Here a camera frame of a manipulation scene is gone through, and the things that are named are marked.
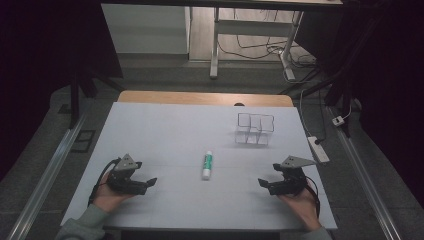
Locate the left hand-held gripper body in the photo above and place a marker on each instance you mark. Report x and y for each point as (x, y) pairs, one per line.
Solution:
(125, 181)

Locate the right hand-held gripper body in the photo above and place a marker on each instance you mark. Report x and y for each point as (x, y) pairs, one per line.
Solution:
(290, 181)

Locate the person's left hand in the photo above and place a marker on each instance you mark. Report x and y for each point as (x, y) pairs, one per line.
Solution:
(108, 198)

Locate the person's right hand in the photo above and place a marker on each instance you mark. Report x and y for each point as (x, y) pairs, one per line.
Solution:
(303, 205)

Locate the white board sheet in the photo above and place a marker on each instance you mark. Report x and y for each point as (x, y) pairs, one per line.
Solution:
(173, 140)

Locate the clear acrylic organizer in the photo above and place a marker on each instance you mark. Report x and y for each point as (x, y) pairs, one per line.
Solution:
(255, 130)

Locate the white power strip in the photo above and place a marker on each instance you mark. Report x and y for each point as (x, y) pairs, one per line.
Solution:
(318, 149)

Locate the black floor plate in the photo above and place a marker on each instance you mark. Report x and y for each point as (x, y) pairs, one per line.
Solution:
(83, 141)

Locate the white green glue stick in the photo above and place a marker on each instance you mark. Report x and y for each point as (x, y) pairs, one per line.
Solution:
(207, 165)

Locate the small white adapter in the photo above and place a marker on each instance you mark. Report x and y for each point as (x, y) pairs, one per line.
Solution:
(338, 121)

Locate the wooden table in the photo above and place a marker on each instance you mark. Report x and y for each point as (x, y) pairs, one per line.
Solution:
(200, 98)

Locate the white cabinet panel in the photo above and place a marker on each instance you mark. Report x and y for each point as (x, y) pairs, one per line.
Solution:
(146, 30)

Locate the black curtain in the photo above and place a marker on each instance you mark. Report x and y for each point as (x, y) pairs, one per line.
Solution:
(40, 66)
(390, 83)

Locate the metal floor rail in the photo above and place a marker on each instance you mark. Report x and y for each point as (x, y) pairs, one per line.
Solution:
(363, 173)
(46, 173)

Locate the white desk frame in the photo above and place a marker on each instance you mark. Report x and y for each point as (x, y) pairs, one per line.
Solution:
(253, 28)

